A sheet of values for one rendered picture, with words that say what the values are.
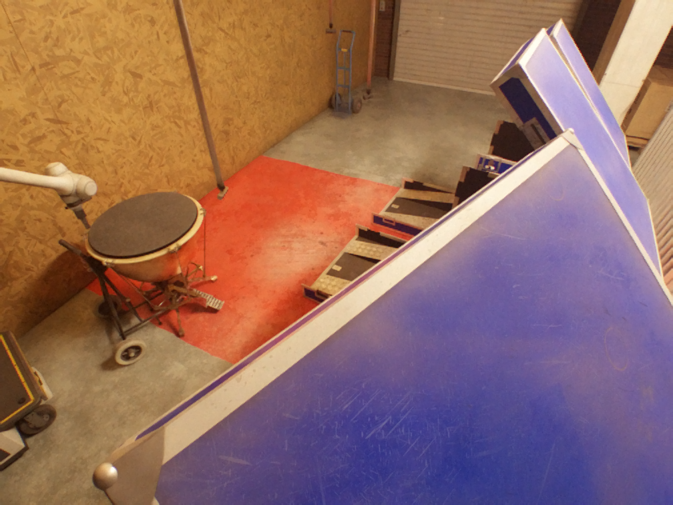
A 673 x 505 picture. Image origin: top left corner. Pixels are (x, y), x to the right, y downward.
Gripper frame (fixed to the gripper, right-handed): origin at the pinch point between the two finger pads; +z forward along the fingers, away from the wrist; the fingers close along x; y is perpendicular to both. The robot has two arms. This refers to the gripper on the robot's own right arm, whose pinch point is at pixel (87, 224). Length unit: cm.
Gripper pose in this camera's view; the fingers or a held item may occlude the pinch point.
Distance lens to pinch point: 236.2
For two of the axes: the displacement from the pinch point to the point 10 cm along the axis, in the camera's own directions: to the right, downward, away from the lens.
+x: 6.8, 4.9, -5.4
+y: -7.3, 4.6, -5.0
